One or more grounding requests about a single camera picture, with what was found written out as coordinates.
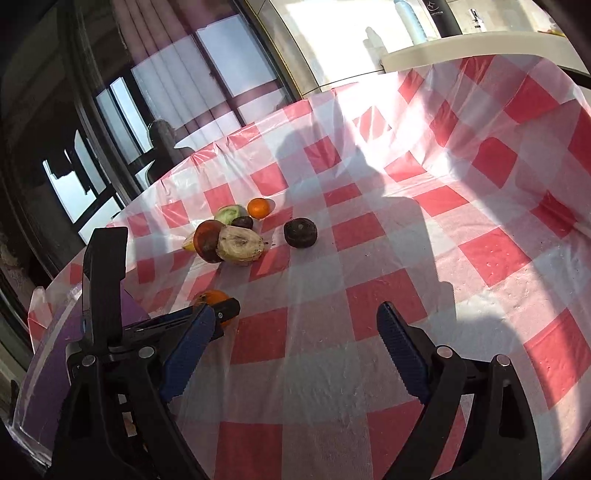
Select dark red apple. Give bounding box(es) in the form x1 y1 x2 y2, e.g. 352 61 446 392
192 220 225 263

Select yellow apple half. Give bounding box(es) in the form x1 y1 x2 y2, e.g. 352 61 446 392
216 225 266 265

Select green fruit half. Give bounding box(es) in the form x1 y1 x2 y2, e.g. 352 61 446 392
214 204 249 225

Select small dark fruit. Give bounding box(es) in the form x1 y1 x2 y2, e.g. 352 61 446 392
230 216 254 230

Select small orange mandarin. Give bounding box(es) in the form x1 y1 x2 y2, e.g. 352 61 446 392
246 198 273 220

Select dark round dried fruit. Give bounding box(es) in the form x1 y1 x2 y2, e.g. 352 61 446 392
283 217 318 249

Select pale yellow fruit half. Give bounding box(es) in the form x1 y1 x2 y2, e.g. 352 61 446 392
182 232 197 252

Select purple white cardboard box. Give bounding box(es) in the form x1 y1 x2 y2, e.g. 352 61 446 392
11 287 82 464

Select red white checkered tablecloth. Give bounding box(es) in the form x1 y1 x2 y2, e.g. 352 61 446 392
113 55 590 479

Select white plastic bottle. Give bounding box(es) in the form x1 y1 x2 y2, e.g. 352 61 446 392
394 0 428 45

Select white curved shelf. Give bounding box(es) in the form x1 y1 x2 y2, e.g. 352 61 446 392
381 31 589 74

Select black water bottle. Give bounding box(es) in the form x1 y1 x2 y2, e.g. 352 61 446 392
423 0 462 38

